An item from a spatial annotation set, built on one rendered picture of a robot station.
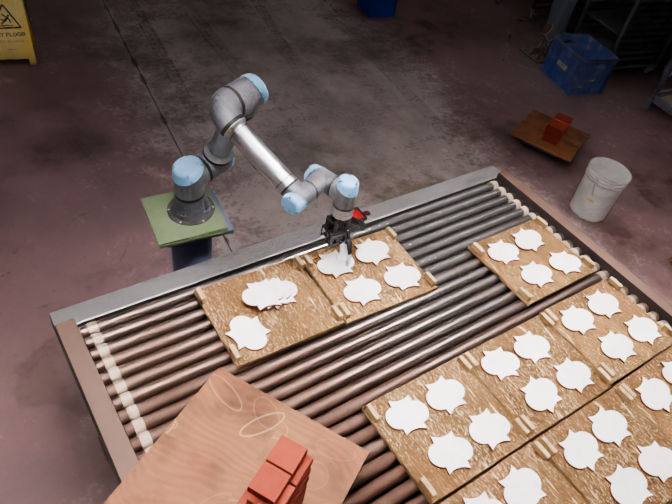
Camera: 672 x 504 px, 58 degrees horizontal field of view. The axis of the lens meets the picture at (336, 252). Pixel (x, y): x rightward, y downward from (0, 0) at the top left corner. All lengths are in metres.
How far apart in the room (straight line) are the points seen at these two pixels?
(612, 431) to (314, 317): 1.04
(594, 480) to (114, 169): 3.29
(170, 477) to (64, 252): 2.21
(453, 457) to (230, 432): 0.66
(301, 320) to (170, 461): 0.68
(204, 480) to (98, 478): 1.24
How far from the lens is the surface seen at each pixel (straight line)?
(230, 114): 2.04
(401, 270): 2.34
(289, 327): 2.09
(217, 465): 1.71
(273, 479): 1.39
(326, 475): 1.71
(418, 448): 1.93
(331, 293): 2.21
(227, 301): 2.15
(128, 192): 4.04
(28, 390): 3.17
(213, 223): 2.47
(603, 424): 2.22
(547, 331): 2.38
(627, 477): 2.16
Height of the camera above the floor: 2.58
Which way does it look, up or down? 44 degrees down
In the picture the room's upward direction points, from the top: 12 degrees clockwise
